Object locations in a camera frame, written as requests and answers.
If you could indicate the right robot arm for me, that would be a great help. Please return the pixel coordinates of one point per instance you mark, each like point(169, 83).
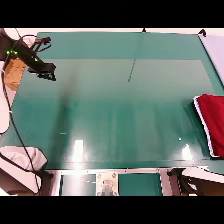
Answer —
point(203, 181)

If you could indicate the brown cardboard box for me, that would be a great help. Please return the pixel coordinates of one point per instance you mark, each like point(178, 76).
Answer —
point(15, 73)

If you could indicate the silver frame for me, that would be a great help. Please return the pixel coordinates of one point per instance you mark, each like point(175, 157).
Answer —
point(106, 183)

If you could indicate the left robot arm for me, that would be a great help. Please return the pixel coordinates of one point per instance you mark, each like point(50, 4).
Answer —
point(16, 50)

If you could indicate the red T-shirt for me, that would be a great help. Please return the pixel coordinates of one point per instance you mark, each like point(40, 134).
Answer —
point(215, 123)

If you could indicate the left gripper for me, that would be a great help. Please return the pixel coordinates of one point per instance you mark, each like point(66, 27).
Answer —
point(43, 69)

